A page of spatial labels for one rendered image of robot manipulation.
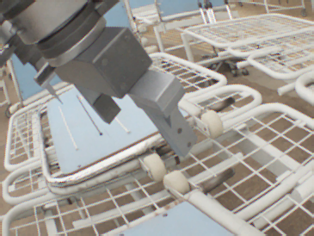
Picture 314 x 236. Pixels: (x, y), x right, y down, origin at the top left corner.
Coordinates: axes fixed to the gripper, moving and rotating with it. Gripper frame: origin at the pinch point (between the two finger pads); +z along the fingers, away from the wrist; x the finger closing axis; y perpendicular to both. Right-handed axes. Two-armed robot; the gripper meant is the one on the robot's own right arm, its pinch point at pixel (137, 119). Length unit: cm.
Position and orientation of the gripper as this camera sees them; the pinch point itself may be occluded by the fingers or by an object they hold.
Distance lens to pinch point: 43.3
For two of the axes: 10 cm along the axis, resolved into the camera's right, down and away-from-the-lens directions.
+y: -5.9, 7.5, -2.9
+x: 6.5, 2.4, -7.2
